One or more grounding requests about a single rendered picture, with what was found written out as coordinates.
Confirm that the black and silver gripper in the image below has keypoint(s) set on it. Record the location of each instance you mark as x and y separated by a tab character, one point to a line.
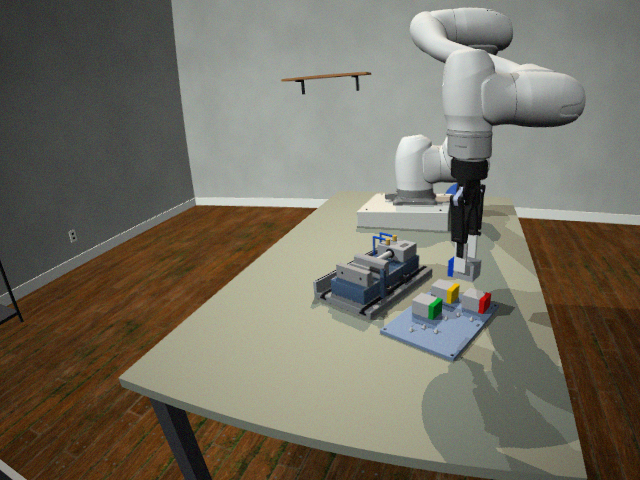
468	175

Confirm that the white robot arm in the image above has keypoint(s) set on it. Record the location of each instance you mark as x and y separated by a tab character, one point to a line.
476	97

